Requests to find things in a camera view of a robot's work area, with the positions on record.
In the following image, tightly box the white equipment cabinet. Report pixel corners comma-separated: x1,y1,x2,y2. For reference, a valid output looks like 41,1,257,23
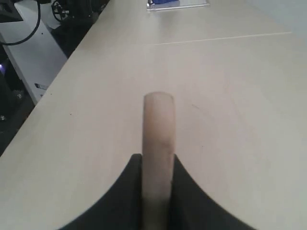
0,0,67,104

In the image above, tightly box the clear acrylic stand blue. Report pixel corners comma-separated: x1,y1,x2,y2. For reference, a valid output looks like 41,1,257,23
146,0,210,11

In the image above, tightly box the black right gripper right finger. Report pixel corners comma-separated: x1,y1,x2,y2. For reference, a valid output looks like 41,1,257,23
168,156,253,230

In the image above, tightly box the black looped cable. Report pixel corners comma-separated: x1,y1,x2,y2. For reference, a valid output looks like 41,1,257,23
0,0,41,46

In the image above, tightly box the wide white bristle paintbrush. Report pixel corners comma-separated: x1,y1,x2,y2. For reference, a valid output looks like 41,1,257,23
142,92,176,230

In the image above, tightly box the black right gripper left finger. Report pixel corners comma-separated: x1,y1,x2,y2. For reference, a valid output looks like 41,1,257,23
61,154,142,230

